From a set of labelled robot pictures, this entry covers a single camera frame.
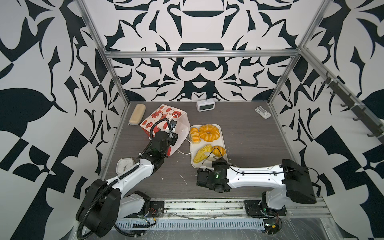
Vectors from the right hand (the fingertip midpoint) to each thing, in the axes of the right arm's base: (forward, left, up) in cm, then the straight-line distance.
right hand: (222, 160), depth 78 cm
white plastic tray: (+12, +14, -10) cm, 21 cm away
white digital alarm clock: (+45, +6, -6) cm, 46 cm away
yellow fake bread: (+9, 0, -7) cm, 11 cm away
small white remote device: (+41, -37, -11) cm, 56 cm away
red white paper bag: (+23, +22, -1) cm, 32 cm away
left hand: (+17, +27, +9) cm, 34 cm away
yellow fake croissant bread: (+6, +11, -6) cm, 14 cm away
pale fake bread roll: (+18, +13, -8) cm, 24 cm away
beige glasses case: (+38, +55, -7) cm, 67 cm away
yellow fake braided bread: (+23, +5, -10) cm, 26 cm away
